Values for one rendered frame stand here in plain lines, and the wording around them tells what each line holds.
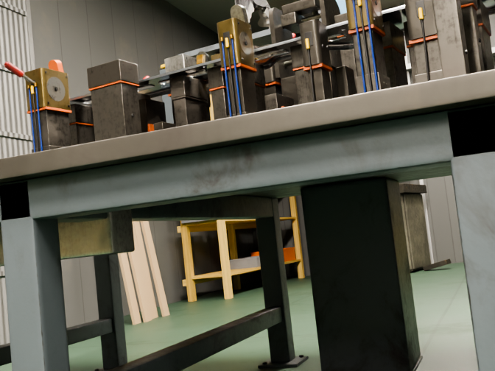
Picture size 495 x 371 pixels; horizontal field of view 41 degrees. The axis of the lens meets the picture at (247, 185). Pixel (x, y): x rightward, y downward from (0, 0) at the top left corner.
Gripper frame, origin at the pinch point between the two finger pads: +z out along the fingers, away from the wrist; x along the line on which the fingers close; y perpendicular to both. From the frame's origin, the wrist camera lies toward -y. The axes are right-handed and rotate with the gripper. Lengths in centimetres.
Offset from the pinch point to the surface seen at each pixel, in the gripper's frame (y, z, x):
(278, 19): -17.7, 4.1, 14.3
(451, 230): 184, 83, -564
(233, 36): -31, 20, 52
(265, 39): -4.3, 4.7, 3.8
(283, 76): -17.9, 22.0, 15.3
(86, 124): 41, 27, 45
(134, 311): 242, 111, -135
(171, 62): 17.0, 10.2, 27.1
